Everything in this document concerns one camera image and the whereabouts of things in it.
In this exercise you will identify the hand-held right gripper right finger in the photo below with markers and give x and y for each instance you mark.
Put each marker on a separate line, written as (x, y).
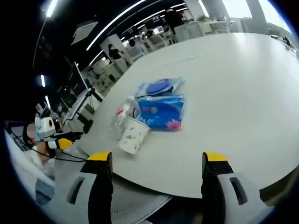
(213, 186)

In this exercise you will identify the long ceiling light strip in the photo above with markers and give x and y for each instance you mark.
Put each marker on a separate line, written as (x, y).
(114, 24)

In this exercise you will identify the white tabletop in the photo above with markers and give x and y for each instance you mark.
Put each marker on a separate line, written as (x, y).
(222, 93)

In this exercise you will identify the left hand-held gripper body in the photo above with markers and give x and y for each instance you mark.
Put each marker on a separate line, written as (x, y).
(43, 124)

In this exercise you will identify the green potted plant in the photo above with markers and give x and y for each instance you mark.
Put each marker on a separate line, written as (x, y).
(202, 18)

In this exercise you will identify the person's grey garment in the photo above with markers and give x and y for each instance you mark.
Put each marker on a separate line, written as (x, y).
(140, 205)

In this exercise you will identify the blue tissue pack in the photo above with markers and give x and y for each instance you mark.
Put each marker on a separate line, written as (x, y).
(161, 112)

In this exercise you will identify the blue wet wipes packet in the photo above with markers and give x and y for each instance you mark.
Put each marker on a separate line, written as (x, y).
(158, 87)

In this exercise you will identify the seated person in white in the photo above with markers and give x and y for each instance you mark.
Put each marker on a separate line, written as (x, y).
(25, 161)

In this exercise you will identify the white printed paper cup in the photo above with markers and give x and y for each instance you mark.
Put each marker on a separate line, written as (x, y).
(132, 136)

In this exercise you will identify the square ceiling panel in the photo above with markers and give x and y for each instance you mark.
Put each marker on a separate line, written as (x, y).
(83, 31)

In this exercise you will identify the clear plastic bottle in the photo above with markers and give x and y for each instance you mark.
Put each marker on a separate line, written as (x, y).
(125, 112)

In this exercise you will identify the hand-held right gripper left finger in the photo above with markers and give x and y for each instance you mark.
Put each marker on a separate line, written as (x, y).
(100, 186)

